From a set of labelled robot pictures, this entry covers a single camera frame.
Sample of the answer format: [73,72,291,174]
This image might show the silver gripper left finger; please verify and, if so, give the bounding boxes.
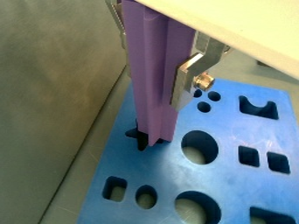
[105,0,127,48]

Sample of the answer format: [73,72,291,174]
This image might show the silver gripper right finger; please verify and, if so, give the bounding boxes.
[171,32,231,111]

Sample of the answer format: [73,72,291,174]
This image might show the purple star-shaped peg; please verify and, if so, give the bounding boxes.
[121,0,195,145]

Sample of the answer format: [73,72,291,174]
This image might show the blue shape-sorting foam board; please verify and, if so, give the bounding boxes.
[77,80,299,224]

